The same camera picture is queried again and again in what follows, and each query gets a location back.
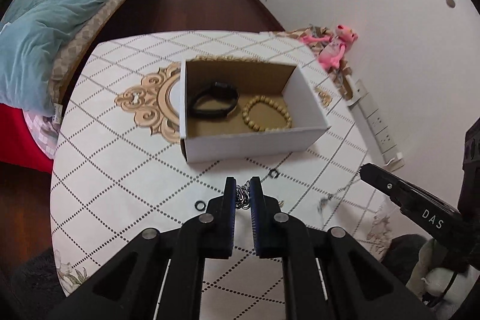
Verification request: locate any thin silver charm chain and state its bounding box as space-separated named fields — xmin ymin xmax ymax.
xmin=316 ymin=175 xmax=363 ymax=218

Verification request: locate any silver chain bracelet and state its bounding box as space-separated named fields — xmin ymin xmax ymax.
xmin=236 ymin=179 xmax=251 ymax=211

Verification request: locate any wooden bead bracelet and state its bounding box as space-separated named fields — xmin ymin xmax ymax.
xmin=241 ymin=95 xmax=294 ymax=133

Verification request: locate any black smart band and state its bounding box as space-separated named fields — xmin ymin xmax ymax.
xmin=187 ymin=82 xmax=239 ymax=119

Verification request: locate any white diamond-pattern tablecloth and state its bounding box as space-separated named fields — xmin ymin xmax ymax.
xmin=49 ymin=31 xmax=392 ymax=300

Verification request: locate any white power strip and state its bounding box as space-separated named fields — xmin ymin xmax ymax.
xmin=346 ymin=76 xmax=404 ymax=172

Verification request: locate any white cardboard box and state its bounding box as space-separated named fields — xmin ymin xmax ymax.
xmin=180 ymin=59 xmax=330 ymax=164

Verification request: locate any pink checkered blanket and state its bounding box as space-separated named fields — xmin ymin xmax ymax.
xmin=23 ymin=111 xmax=60 ymax=160

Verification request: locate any red bed sheet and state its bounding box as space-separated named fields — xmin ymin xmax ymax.
xmin=0 ymin=104 xmax=53 ymax=174

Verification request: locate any pink panther plush toy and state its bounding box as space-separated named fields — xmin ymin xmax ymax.
xmin=299 ymin=24 xmax=359 ymax=72

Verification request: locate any teal blue duvet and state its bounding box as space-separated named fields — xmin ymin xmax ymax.
xmin=1 ymin=0 xmax=108 ymax=116

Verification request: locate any beige patterned mattress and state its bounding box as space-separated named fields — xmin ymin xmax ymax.
xmin=48 ymin=0 xmax=126 ymax=104

